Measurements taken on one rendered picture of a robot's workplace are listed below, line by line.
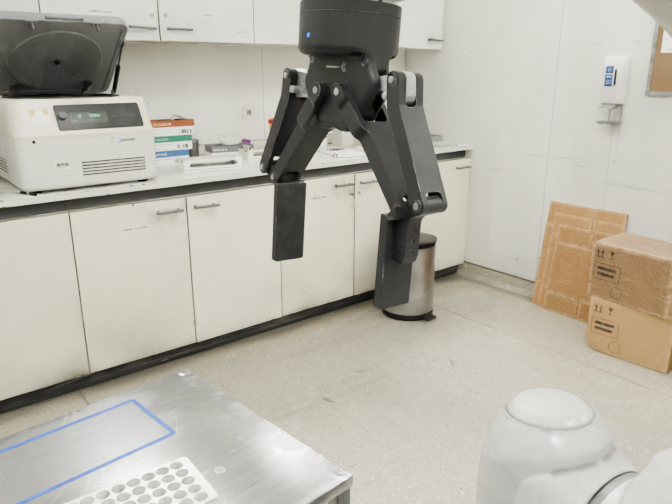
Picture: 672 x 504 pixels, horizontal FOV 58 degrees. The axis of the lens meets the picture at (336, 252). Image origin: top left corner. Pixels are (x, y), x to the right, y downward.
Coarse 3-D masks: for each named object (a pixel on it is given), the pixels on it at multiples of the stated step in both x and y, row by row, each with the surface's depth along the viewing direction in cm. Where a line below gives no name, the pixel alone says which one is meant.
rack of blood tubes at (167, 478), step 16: (176, 464) 78; (192, 464) 78; (128, 480) 75; (144, 480) 76; (160, 480) 75; (176, 480) 75; (192, 480) 76; (96, 496) 72; (112, 496) 72; (128, 496) 73; (144, 496) 72; (160, 496) 74; (176, 496) 73; (192, 496) 72; (208, 496) 72
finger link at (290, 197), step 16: (288, 192) 53; (304, 192) 54; (288, 208) 53; (304, 208) 54; (288, 224) 53; (304, 224) 55; (272, 240) 54; (288, 240) 54; (272, 256) 54; (288, 256) 54
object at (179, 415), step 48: (144, 384) 110; (192, 384) 110; (48, 432) 95; (96, 432) 95; (144, 432) 95; (192, 432) 95; (240, 432) 95; (0, 480) 84; (48, 480) 84; (96, 480) 84; (240, 480) 84; (288, 480) 84; (336, 480) 84
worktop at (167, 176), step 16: (464, 144) 397; (320, 160) 327; (336, 160) 327; (352, 160) 331; (0, 176) 278; (160, 176) 278; (176, 176) 278; (192, 176) 278; (208, 176) 278; (224, 176) 284; (240, 176) 289; (0, 192) 241; (48, 192) 241; (64, 192) 241; (80, 192) 244; (96, 192) 248; (112, 192) 252
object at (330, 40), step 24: (312, 0) 42; (336, 0) 41; (360, 0) 41; (312, 24) 42; (336, 24) 41; (360, 24) 41; (384, 24) 42; (312, 48) 42; (336, 48) 41; (360, 48) 41; (384, 48) 42; (312, 72) 47; (336, 72) 45; (360, 72) 43; (384, 72) 43; (360, 96) 43; (336, 120) 45
